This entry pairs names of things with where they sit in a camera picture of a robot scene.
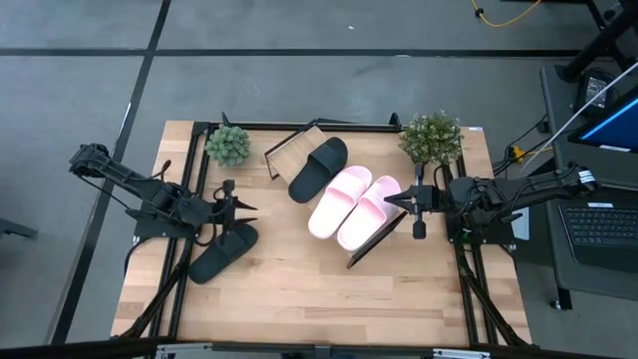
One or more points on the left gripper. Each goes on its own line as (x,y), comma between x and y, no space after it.
(214,212)

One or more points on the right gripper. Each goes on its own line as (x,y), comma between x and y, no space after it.
(436,200)

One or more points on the pink slide sandal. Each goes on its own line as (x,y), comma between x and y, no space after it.
(366,217)
(336,199)

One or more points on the black slide sandal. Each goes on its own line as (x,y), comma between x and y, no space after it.
(319,167)
(209,261)

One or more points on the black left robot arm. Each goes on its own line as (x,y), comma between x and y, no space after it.
(124,174)

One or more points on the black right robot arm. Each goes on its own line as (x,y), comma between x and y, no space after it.
(528,187)

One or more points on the white flowering potted plant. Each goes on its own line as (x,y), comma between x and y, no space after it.
(431,138)

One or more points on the round green plant white pot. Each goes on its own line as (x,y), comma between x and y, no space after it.
(228,145)

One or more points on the white flat box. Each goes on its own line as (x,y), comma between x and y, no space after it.
(521,227)

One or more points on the yellow plug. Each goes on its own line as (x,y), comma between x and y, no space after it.
(518,153)

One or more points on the grey side desk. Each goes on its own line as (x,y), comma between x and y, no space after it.
(560,124)

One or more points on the black laptop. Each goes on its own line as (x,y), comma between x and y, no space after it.
(603,229)

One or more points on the black device with label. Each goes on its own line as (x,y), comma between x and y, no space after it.
(593,90)

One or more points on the monitor with blue screen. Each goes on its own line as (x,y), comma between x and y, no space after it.
(618,129)

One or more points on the grey floor stand foot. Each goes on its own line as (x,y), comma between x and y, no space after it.
(17,229)

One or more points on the black stand leg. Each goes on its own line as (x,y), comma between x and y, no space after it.
(598,47)

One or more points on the wooden shelf with black frame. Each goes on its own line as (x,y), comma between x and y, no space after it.
(294,157)

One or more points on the black aluminium table frame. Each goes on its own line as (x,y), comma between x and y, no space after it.
(359,128)

